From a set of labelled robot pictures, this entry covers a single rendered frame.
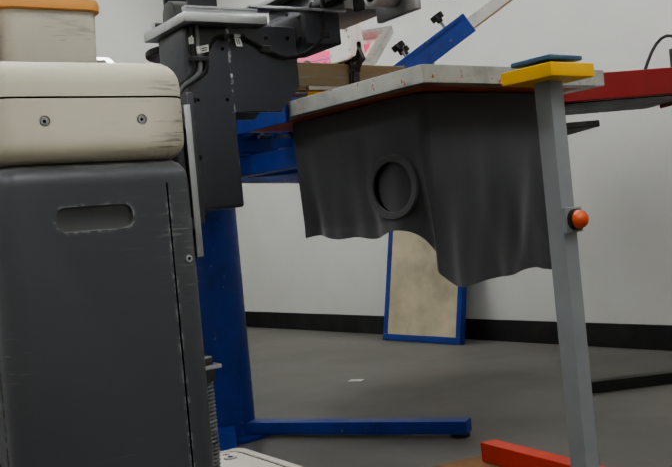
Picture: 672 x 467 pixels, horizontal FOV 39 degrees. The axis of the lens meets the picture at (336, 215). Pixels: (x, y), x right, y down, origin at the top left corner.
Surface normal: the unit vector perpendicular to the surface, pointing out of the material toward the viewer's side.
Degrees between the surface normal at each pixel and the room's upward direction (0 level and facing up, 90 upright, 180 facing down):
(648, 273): 90
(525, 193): 97
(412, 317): 79
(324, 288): 90
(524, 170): 93
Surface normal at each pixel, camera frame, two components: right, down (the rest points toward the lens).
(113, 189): 0.55, -0.06
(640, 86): 0.12, -0.02
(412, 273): -0.80, -0.12
